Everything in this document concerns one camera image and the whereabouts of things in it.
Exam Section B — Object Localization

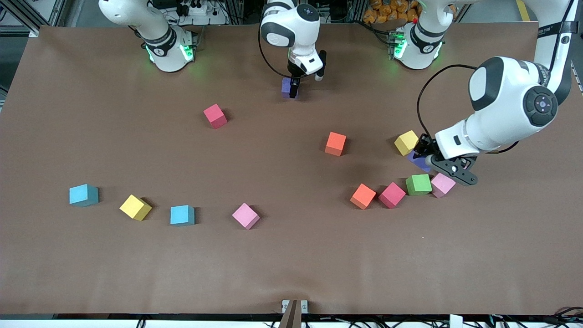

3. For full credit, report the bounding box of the yellow foam cube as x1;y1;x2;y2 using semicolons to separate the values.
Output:
394;130;419;156
119;195;153;221

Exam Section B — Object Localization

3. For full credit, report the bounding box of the green foam cube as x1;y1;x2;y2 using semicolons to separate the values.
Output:
405;174;433;196

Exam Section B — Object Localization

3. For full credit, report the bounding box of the orange foam cube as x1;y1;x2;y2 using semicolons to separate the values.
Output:
325;132;347;157
350;183;377;210

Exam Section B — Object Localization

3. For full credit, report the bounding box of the metal mounting bracket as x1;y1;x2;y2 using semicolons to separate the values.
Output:
281;299;308;314

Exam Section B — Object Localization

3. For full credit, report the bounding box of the cyan foam cube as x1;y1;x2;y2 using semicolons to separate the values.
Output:
69;184;99;208
170;205;195;226

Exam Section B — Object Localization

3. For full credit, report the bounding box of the black cable bundle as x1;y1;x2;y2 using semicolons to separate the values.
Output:
487;306;583;328

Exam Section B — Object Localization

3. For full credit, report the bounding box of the aluminium frame profile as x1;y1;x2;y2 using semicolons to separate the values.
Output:
9;0;64;38

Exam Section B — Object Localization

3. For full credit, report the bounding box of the white power strip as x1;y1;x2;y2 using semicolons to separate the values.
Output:
175;0;227;26

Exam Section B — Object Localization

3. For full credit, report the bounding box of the brown table cover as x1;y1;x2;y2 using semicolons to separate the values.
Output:
0;22;583;316

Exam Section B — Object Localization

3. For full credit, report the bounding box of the orange items bag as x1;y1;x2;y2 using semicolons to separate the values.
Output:
363;0;419;23

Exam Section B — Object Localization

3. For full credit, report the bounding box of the purple foam cube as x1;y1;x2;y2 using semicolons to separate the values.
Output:
281;77;300;100
407;149;432;173

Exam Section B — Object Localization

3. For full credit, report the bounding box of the pink foam cube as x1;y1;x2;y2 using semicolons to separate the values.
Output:
232;203;261;230
431;173;456;198

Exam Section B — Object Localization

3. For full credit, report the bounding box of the red foam cube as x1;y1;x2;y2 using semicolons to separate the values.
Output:
203;103;228;130
378;182;406;209

